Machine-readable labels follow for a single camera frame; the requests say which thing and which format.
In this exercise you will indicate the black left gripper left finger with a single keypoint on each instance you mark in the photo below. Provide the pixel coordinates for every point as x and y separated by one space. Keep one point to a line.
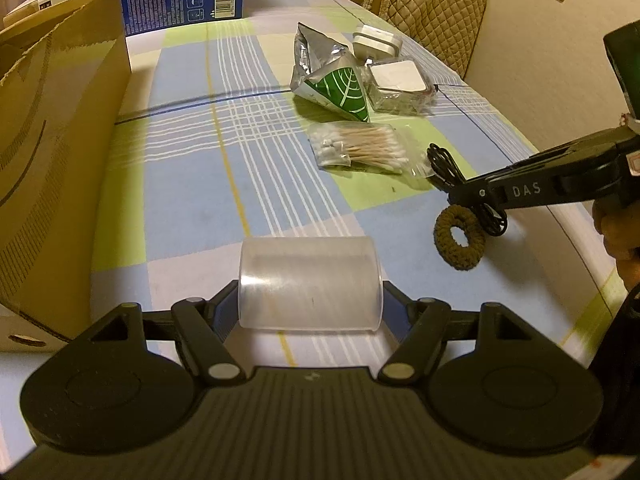
199 327

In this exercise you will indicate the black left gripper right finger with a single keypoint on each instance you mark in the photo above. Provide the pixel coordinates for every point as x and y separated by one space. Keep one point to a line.
422 329

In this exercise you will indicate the clear plastic cup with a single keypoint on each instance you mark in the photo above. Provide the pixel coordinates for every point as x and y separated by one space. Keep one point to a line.
310 284

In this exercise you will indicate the cotton swabs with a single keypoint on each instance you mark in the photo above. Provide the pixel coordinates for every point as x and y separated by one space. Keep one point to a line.
364 146

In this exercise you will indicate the silver green tea bag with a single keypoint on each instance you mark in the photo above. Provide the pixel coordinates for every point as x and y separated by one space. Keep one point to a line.
326 73

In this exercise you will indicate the person's right hand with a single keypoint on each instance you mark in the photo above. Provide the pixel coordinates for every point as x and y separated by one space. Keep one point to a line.
621 238

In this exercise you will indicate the checkered tablecloth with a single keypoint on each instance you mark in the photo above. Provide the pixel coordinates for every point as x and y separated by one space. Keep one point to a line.
209 147

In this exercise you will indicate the quilted beige chair cover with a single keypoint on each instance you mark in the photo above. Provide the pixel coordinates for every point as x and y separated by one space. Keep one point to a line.
447 28

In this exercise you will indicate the white power adapter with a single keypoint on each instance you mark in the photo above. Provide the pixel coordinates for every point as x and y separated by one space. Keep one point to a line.
371 43

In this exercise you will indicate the brown cardboard box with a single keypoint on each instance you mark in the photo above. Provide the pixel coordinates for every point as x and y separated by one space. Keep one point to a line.
64 72

